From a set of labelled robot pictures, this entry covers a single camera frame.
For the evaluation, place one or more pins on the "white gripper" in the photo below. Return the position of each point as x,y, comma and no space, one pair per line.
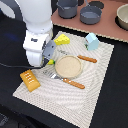
39,48

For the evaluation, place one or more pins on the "yellow toy cheese wedge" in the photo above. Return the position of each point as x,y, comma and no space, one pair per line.
62,39

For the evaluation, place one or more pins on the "orange toy bread loaf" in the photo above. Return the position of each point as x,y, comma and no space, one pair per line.
30,80

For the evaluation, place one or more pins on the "light blue milk carton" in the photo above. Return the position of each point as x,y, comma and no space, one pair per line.
91,42

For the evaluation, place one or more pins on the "yellow toy banana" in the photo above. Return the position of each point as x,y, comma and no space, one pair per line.
51,61

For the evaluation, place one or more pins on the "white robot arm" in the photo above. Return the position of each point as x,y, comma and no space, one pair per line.
39,28

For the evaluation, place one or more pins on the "round wooden plate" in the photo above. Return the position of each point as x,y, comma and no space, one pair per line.
68,66

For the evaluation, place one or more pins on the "grey toy pot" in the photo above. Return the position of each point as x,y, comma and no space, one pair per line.
67,8

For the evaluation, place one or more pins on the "beige woven placemat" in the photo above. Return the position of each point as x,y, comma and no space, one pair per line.
70,103

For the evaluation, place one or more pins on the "grey toy pan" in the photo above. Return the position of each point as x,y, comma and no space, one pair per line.
90,15

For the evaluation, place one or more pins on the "black stove burner disc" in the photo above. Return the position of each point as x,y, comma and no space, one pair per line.
98,4

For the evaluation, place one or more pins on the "beige bowl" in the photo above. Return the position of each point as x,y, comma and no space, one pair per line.
122,14

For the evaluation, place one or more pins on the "fork with wooden handle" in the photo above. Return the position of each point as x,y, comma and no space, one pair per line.
66,80

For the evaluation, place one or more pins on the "knife with wooden handle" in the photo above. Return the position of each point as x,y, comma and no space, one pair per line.
79,56

